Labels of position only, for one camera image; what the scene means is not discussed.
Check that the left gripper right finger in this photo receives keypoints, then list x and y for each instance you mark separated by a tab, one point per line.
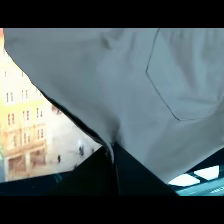
140	178

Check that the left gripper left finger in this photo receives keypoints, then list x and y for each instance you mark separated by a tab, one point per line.
95	176

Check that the grey trousers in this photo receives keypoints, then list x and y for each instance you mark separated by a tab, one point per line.
126	86

